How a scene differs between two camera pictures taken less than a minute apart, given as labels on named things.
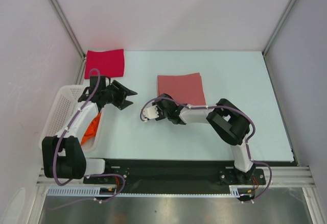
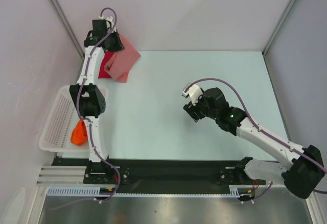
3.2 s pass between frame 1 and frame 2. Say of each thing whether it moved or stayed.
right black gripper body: moved
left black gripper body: moved
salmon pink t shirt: moved
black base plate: stayed
